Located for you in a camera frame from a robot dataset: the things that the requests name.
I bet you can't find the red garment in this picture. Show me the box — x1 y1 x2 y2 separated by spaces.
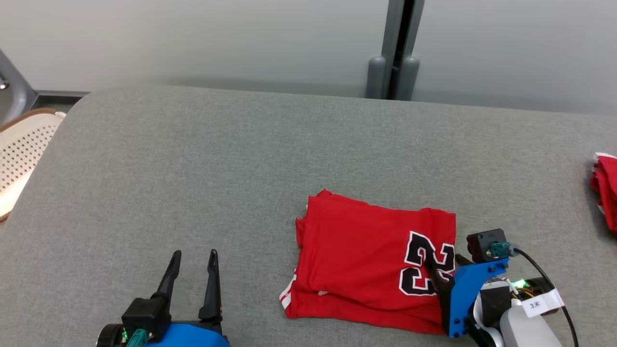
590 152 617 235

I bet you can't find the black cable teal plug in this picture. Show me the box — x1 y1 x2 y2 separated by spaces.
489 242 579 347
126 329 150 347

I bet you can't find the black left cable teal plug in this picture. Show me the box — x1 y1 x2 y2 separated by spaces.
126 329 150 347

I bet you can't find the grey cylindrical post foot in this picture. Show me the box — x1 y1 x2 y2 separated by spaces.
367 55 387 99
399 55 420 101

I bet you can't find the black right cable teal plug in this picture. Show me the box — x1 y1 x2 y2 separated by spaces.
489 242 579 347

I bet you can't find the red jersey with white sleeves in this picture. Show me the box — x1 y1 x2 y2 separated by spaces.
280 189 457 335

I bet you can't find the grey metal frame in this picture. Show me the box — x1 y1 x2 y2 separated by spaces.
0 48 90 126

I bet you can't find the white cable label tag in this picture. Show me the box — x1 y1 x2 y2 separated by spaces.
522 288 564 318

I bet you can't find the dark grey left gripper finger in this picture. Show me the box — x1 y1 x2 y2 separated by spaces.
155 250 182 302
199 249 223 322

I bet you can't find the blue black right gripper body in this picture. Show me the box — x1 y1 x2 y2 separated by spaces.
441 259 555 338

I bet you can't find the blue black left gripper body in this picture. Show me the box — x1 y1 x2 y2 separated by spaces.
96 322 231 347

